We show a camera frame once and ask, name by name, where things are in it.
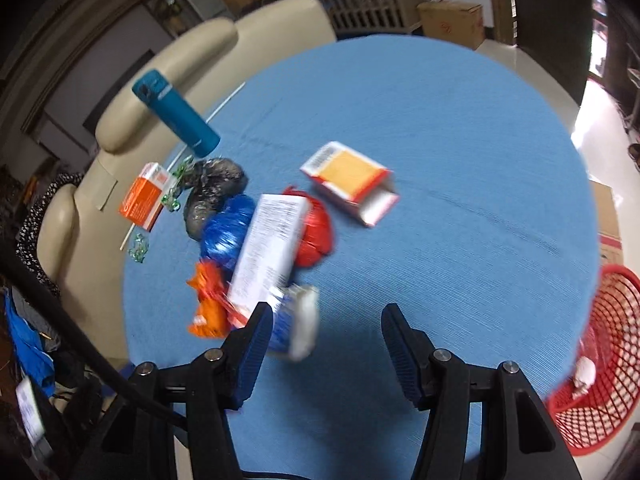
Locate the blue plastic bag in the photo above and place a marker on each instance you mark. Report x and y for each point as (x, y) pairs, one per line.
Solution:
(225, 235)

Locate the crumpled white paper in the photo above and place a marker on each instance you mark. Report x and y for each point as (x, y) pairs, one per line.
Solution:
(583, 377)

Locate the black dotted cushion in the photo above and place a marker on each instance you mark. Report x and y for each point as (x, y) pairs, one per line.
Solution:
(30, 230)

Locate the wooden slatted crib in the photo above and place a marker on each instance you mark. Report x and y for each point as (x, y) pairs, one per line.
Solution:
(365, 0)

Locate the long white printed box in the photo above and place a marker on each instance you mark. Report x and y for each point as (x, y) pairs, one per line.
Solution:
(270, 250)

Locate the orange cardboard box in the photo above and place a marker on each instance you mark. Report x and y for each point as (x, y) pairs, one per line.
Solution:
(145, 200)

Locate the black plastic bag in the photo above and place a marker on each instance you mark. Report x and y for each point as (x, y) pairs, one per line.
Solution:
(210, 185)

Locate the red plastic basket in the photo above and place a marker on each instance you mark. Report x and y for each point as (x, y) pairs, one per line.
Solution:
(610, 410)

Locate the blue tablecloth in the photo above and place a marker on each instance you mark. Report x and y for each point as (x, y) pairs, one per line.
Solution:
(425, 160)

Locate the blue thermos bottle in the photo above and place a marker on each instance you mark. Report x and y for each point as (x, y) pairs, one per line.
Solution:
(175, 112)

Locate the large red-striped cardboard box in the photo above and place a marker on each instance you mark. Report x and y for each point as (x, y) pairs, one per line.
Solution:
(607, 220)

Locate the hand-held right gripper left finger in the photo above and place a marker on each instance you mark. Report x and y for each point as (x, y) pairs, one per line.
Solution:
(252, 355)

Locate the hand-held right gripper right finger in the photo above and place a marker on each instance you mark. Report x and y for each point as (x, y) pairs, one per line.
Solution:
(400, 355)

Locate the red and white box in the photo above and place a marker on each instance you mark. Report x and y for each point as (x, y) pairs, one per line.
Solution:
(350, 175)

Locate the blue and white packet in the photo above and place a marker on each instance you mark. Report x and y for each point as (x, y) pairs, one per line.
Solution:
(300, 320)

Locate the orange snack wrapper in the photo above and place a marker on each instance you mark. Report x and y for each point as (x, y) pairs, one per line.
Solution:
(210, 310)

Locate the blue cloth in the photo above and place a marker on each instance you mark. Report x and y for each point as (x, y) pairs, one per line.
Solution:
(27, 340)

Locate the green candy wrapper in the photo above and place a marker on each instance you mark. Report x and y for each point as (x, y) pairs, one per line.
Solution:
(176, 185)
(139, 249)

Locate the cream leather sofa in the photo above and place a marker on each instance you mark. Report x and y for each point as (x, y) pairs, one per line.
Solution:
(210, 45)

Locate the red plastic bag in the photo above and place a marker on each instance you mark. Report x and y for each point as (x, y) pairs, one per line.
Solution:
(317, 235)

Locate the small brown cardboard box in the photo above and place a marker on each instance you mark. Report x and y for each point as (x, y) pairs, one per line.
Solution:
(450, 22)

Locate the dark wooden door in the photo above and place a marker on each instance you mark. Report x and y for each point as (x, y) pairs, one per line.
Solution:
(550, 25)

